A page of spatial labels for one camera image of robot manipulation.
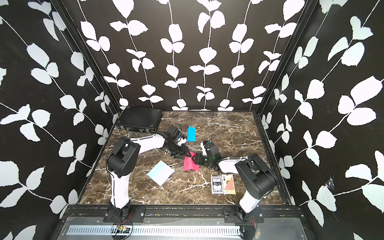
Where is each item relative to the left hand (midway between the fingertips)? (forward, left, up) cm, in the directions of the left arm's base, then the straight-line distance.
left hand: (189, 154), depth 92 cm
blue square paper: (+19, -2, -4) cm, 19 cm away
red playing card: (-18, -22, -3) cm, 29 cm away
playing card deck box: (-18, -15, -2) cm, 24 cm away
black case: (+38, +40, -7) cm, 56 cm away
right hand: (-2, -2, -1) cm, 3 cm away
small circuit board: (-37, +34, -3) cm, 50 cm away
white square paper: (-10, +18, -4) cm, 21 cm away
